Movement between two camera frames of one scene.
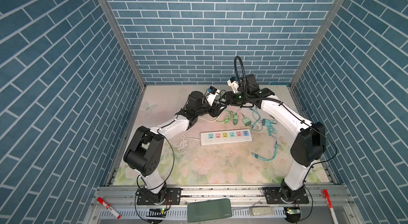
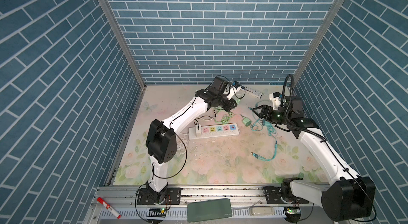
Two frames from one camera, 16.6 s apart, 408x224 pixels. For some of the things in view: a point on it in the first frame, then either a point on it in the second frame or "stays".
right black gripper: (229, 98) to (265, 109)
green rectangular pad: (209, 210) stays
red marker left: (102, 202) stays
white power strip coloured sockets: (226, 136) to (214, 131)
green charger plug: (246, 121) stays
